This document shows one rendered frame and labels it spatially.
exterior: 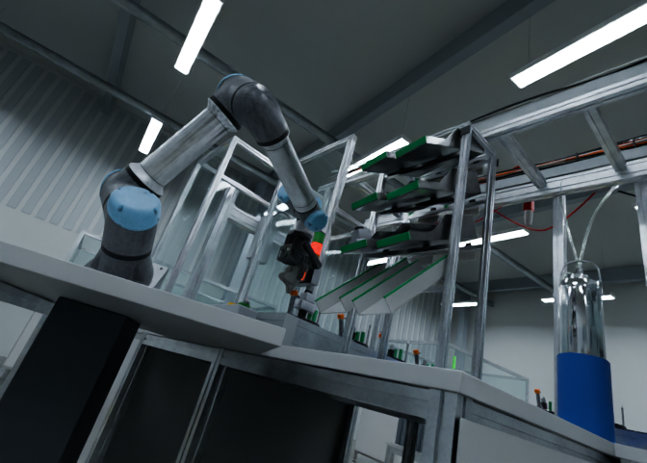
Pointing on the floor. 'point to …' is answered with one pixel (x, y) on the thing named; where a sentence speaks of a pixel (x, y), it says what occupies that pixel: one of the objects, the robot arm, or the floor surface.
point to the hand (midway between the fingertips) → (290, 290)
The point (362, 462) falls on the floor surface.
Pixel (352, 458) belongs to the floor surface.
